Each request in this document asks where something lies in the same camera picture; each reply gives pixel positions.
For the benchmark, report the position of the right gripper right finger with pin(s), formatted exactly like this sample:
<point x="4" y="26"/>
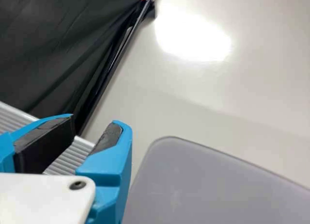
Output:
<point x="109" y="165"/>

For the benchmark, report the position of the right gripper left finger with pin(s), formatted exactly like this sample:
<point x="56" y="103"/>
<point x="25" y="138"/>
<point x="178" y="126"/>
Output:
<point x="36" y="146"/>

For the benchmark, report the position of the incubator door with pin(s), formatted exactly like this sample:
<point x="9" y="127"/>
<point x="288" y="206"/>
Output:
<point x="70" y="158"/>

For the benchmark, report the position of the white box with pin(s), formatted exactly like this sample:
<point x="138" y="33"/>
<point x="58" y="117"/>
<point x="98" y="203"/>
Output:
<point x="218" y="185"/>

